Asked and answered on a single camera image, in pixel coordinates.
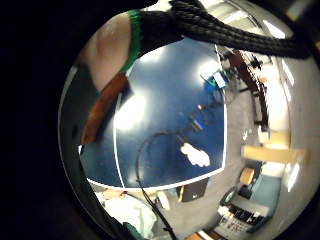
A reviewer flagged black braided cable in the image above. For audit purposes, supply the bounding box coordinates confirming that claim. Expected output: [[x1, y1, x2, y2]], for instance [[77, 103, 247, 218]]
[[169, 0, 313, 60]]

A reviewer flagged reddish brown sleeve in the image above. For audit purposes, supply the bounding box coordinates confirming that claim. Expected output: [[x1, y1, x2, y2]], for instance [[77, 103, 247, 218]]
[[80, 73, 130, 146]]

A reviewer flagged dark brown furniture row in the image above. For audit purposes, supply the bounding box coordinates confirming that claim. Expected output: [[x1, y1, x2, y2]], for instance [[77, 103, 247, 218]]
[[223, 46, 271, 133]]

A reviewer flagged small blue white object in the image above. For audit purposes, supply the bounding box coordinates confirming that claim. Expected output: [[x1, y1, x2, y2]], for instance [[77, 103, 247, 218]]
[[190, 113, 206, 133]]

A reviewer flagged light wooden desk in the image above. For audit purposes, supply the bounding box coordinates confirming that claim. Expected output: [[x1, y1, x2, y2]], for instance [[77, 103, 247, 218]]
[[242, 129, 309, 166]]

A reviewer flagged blue partition panel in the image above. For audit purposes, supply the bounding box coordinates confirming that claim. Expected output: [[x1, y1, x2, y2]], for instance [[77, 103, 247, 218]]
[[251, 174, 283, 218]]

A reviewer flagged white cloth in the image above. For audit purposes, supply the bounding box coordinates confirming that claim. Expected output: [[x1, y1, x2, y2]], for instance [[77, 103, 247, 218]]
[[96, 189, 158, 240]]

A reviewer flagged black box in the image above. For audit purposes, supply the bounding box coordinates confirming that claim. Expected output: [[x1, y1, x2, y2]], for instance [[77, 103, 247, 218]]
[[177, 178, 210, 203]]

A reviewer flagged blue and white box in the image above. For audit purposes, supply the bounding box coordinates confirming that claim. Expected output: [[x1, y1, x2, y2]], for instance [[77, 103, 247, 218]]
[[200, 70, 230, 92]]

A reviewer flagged thin black cable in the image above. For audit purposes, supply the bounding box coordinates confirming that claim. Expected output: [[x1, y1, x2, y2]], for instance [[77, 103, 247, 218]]
[[134, 130, 188, 240]]

